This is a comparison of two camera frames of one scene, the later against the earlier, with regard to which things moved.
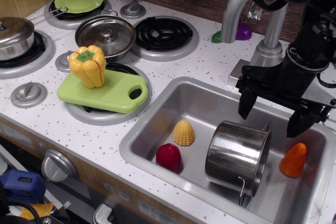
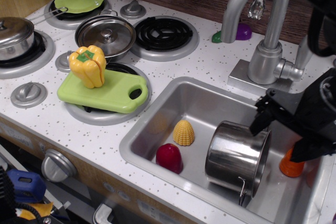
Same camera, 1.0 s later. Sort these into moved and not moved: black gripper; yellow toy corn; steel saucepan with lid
Moved: black gripper
Not moved: steel saucepan with lid; yellow toy corn
